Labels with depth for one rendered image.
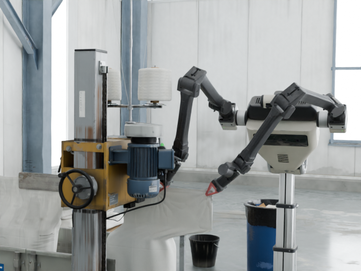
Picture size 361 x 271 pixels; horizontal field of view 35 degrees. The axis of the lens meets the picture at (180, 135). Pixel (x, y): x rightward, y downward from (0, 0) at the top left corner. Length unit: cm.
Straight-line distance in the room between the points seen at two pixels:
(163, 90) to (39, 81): 620
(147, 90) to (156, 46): 905
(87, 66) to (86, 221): 71
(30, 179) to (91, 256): 83
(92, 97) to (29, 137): 635
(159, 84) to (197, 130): 868
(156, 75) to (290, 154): 95
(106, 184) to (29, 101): 638
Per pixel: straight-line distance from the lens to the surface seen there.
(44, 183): 336
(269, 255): 513
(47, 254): 316
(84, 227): 275
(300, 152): 325
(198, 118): 1140
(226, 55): 1127
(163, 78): 276
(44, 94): 873
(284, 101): 270
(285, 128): 317
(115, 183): 275
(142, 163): 264
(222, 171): 282
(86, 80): 268
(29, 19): 905
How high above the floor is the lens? 151
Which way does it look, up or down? 3 degrees down
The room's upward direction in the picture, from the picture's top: 1 degrees clockwise
